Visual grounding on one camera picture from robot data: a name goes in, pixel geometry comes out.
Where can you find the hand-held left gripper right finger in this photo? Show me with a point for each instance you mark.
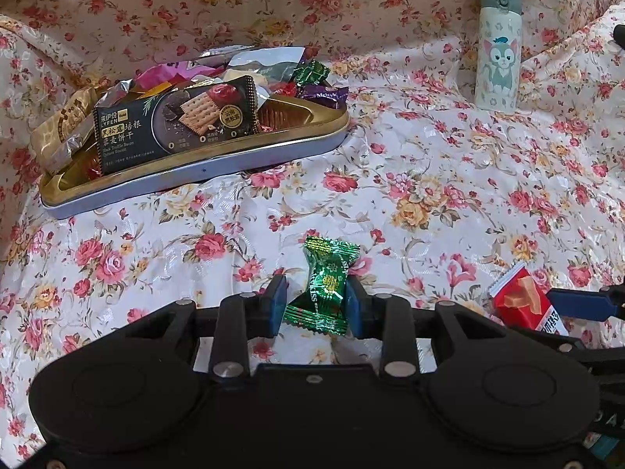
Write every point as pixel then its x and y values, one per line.
pixel 354 305

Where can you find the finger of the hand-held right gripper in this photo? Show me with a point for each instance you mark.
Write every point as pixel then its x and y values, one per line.
pixel 581 303

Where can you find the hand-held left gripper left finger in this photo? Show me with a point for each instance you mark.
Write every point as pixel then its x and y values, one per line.
pixel 278 305

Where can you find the green foil candy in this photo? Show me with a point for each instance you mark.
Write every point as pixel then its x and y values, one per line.
pixel 326 278

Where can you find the red and white snack packet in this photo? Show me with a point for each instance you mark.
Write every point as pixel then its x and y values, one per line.
pixel 520 300

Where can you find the gold tin tray lilac side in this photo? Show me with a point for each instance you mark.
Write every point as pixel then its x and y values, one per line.
pixel 195 180

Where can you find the floral sofa cover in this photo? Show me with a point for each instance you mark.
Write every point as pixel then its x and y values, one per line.
pixel 439 180

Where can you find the black cracker packet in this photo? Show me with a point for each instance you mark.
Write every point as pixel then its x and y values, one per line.
pixel 171 127

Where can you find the purple wrapped candy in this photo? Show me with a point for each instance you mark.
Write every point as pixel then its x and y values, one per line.
pixel 324 94

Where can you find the red wrapped candy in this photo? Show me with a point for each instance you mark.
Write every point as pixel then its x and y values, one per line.
pixel 285 90

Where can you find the green wrapped candy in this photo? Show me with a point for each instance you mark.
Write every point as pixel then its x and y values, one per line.
pixel 310 73

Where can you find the silver foil packet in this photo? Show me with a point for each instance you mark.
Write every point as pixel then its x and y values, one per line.
pixel 268 61

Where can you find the pink snack packet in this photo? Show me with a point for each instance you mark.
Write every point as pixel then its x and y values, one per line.
pixel 166 75

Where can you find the pale green cartoon bottle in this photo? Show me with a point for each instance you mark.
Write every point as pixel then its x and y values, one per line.
pixel 498 53

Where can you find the gold brown snack packet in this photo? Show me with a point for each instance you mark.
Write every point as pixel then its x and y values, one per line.
pixel 61 127

